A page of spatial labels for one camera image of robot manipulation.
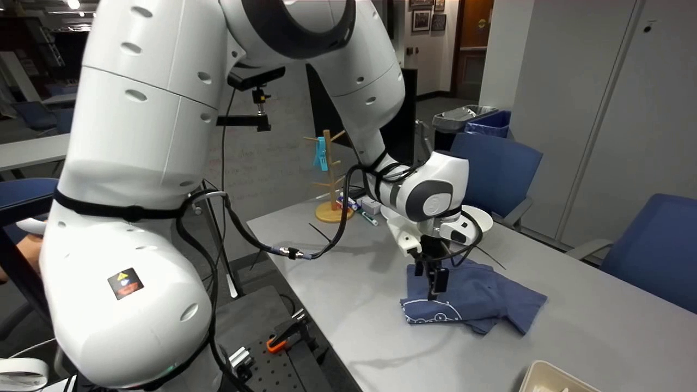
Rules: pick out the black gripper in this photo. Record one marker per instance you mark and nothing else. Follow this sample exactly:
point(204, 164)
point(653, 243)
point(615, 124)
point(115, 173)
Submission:
point(431, 259)

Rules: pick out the blue t-shirt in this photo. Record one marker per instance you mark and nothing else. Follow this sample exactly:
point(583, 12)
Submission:
point(479, 298)

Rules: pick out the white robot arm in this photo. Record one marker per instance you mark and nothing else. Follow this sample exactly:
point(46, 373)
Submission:
point(127, 305)

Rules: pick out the white bowl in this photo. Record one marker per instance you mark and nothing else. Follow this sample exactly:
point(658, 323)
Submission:
point(473, 224)

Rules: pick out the wooden mug tree stand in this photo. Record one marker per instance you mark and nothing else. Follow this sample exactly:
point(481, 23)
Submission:
point(331, 207)

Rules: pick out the blue office chair far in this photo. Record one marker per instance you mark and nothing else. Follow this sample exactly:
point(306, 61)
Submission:
point(500, 176)

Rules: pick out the blue office chair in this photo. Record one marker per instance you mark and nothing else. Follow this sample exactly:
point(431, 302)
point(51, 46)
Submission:
point(656, 251)
point(500, 176)

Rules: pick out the black monitor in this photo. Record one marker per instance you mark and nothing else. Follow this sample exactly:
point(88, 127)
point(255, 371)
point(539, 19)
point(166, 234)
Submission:
point(397, 129)

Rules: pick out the beige plastic tray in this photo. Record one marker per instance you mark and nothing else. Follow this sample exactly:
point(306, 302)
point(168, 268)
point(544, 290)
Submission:
point(547, 377)

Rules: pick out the blue trash bin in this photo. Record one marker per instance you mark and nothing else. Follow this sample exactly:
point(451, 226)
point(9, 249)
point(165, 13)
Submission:
point(494, 123)

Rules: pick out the orange black clamp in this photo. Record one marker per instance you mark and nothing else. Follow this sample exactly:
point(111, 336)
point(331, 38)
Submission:
point(279, 339)

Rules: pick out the blue office chair near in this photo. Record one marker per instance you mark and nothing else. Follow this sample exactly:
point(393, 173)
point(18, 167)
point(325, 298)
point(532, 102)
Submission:
point(656, 251)

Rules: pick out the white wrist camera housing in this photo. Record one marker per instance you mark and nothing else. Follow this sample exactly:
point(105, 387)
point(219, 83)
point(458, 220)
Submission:
point(409, 232)

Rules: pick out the black camera on stand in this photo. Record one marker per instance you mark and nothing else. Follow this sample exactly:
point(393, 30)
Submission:
point(247, 77)

